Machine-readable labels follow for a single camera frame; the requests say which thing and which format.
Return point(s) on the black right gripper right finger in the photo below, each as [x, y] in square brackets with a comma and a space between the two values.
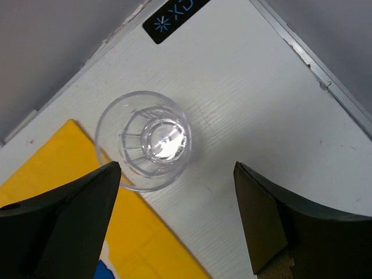
[289, 236]

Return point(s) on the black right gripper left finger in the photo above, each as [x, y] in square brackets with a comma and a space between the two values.
[60, 233]

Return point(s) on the yellow Pikachu cloth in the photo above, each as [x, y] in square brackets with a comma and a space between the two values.
[138, 242]

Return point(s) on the clear drinking glass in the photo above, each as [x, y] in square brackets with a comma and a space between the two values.
[149, 135]

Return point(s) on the black table logo sticker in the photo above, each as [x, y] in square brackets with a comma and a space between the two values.
[169, 17]

